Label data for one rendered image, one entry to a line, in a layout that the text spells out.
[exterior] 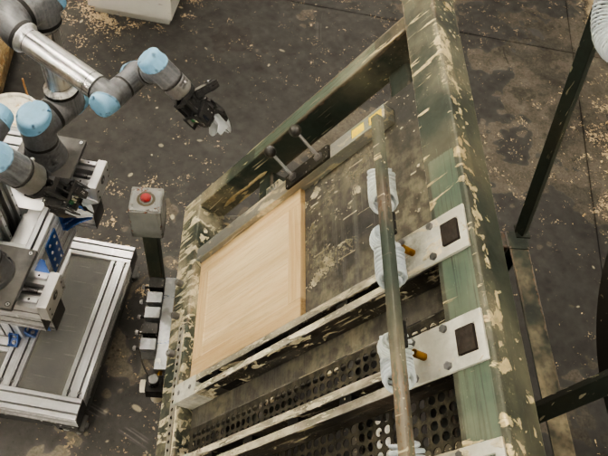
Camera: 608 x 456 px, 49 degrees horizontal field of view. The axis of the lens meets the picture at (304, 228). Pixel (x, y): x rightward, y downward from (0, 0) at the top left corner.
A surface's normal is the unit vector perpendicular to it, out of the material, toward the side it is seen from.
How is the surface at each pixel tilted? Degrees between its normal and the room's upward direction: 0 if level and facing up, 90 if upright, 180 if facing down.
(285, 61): 0
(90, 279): 0
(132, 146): 0
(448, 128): 57
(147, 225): 90
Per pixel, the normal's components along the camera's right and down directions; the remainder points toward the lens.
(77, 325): 0.11, -0.56
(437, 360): -0.77, -0.36
